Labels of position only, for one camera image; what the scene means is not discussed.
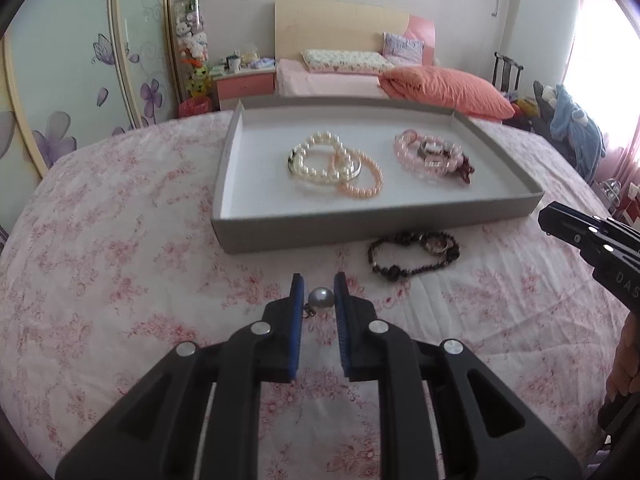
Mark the pink nightstand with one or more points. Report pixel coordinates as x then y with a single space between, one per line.
245 87

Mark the purple pillow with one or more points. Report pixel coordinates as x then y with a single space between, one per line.
402 47

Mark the white floral pillow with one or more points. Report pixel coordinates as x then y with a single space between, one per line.
345 60

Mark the black chair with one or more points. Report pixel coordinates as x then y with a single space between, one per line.
542 105

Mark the white mug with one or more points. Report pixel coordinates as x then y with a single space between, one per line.
234 63

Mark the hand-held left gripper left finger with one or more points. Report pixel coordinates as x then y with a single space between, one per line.
296 310

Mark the grey cardboard tray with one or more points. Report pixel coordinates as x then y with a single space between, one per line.
260 195

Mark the pink bed mattress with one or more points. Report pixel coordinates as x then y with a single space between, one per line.
325 85

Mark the orange pillow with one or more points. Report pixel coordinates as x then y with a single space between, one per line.
450 90

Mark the green yellow plush toy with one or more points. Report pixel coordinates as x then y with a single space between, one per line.
198 80

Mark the pink curtain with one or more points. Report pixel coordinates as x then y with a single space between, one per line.
620 160

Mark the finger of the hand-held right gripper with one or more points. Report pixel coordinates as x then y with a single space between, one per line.
565 225

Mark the floral sliding door wardrobe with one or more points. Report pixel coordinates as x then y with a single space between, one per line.
65 60

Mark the red bag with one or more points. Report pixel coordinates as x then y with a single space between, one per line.
195 107

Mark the person's right hand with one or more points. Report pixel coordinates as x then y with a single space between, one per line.
625 360

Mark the blue plush garment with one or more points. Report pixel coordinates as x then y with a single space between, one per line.
580 135

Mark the tissue packs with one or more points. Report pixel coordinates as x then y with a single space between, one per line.
257 61

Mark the silver bangle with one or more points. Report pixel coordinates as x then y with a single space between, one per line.
358 169

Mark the pile of colourful clothes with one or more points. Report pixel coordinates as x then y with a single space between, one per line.
525 107

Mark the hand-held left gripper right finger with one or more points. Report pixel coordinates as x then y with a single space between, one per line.
342 310

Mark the beige pink headboard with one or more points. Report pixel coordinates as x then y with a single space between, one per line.
340 25

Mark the grey pearl pendant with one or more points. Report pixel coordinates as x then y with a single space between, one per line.
320 297

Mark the clear tube of plush toys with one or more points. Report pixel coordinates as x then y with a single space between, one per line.
192 35

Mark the dark wooden chair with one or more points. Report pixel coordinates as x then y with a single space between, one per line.
500 72

